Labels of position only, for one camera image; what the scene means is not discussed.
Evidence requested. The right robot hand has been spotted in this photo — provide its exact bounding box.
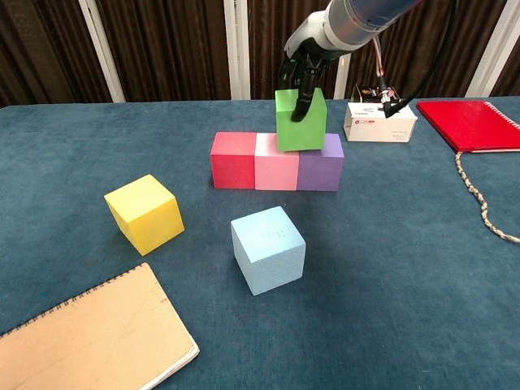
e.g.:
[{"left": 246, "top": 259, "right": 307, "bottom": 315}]
[{"left": 278, "top": 10, "right": 342, "bottom": 123}]

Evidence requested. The green foam cube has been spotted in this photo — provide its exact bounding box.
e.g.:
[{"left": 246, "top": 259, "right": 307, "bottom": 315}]
[{"left": 274, "top": 88, "right": 328, "bottom": 153}]

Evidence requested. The purple foam cube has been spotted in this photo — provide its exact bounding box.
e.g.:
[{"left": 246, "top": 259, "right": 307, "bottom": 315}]
[{"left": 297, "top": 132, "right": 345, "bottom": 193}]

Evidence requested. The red foam cube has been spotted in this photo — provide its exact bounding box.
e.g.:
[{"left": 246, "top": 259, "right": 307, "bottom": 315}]
[{"left": 210, "top": 131, "right": 258, "bottom": 190}]

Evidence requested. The light blue foam cube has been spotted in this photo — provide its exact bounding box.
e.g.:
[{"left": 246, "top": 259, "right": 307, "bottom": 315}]
[{"left": 230, "top": 206, "right": 307, "bottom": 297}]

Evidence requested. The yellow foam cube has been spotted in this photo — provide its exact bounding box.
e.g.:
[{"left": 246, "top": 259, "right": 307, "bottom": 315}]
[{"left": 103, "top": 174, "right": 185, "bottom": 258}]

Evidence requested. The black luncheon meat tin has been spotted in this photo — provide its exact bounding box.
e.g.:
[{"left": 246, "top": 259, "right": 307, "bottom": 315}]
[{"left": 350, "top": 83, "right": 402, "bottom": 104}]

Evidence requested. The white cardboard box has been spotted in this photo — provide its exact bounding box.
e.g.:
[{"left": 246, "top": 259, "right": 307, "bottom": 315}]
[{"left": 343, "top": 102, "right": 418, "bottom": 144}]

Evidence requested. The dark brown curtain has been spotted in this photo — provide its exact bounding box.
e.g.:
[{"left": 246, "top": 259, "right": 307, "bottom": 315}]
[{"left": 0, "top": 0, "right": 520, "bottom": 109}]

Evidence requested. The pink foam cube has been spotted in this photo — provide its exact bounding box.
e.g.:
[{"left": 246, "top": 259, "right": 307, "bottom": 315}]
[{"left": 254, "top": 132, "right": 301, "bottom": 192}]

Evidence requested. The red spiral notebook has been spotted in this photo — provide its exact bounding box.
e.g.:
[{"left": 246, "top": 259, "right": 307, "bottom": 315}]
[{"left": 416, "top": 100, "right": 520, "bottom": 154}]

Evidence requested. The blue felt table cover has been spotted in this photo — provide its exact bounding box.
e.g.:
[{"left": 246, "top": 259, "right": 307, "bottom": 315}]
[{"left": 0, "top": 97, "right": 520, "bottom": 390}]

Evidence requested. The tan spiral notebook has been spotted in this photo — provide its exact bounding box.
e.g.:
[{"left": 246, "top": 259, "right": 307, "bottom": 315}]
[{"left": 0, "top": 262, "right": 201, "bottom": 390}]

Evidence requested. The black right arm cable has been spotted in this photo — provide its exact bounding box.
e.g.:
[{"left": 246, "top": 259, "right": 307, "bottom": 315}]
[{"left": 372, "top": 0, "right": 462, "bottom": 119}]

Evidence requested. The beige braided rope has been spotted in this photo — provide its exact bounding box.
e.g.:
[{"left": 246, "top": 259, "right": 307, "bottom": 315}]
[{"left": 454, "top": 150, "right": 520, "bottom": 245}]

